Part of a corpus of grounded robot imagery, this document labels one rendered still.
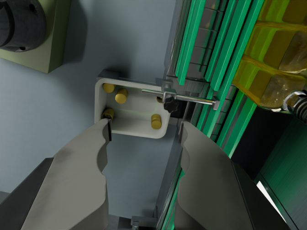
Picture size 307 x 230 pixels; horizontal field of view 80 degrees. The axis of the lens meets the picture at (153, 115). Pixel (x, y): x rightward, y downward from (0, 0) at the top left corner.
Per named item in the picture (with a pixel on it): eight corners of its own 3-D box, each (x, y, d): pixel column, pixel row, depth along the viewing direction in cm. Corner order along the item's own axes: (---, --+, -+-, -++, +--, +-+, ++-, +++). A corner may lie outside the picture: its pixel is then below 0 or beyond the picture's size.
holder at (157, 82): (177, 126, 68) (179, 139, 61) (101, 115, 66) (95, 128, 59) (189, 82, 60) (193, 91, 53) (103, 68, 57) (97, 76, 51)
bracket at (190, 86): (194, 86, 54) (199, 95, 47) (162, 81, 53) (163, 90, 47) (197, 74, 52) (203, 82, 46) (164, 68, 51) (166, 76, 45)
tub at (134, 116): (162, 125, 67) (164, 140, 60) (100, 117, 65) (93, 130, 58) (173, 80, 59) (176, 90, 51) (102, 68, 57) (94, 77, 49)
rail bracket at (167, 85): (206, 96, 48) (223, 121, 37) (141, 86, 46) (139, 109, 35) (210, 85, 46) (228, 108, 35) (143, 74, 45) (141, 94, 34)
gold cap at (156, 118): (163, 117, 64) (163, 124, 60) (156, 124, 65) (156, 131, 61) (155, 112, 63) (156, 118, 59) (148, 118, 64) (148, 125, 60)
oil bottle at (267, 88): (240, 76, 46) (301, 122, 27) (218, 72, 45) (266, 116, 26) (250, 53, 43) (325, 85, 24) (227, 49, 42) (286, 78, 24)
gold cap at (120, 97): (116, 96, 60) (114, 102, 56) (117, 86, 58) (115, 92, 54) (127, 99, 60) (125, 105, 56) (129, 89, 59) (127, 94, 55)
